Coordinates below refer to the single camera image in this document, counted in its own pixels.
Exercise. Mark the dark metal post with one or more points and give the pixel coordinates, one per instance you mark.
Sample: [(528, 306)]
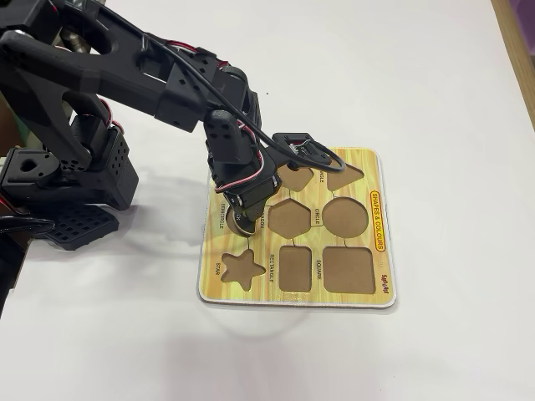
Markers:
[(75, 42)]

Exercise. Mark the wooden shape puzzle board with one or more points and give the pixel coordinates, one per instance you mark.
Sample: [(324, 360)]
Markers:
[(301, 250)]

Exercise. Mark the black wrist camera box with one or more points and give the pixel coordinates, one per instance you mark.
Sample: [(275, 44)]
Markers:
[(292, 144)]

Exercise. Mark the black table clamp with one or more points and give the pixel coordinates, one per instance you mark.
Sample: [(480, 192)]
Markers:
[(25, 225)]

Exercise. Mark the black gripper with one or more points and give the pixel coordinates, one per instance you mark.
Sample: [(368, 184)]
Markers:
[(249, 196)]

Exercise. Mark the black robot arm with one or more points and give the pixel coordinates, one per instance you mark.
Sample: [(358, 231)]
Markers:
[(104, 75)]

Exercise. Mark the black grid base mount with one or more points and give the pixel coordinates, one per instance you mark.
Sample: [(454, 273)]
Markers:
[(79, 227)]

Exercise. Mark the black semicircle piece yellow pin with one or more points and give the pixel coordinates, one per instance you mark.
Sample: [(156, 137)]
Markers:
[(242, 229)]

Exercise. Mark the wooden edge strip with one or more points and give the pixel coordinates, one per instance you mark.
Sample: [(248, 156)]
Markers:
[(514, 54)]

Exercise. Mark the purple box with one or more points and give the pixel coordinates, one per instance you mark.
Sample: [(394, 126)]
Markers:
[(527, 21)]

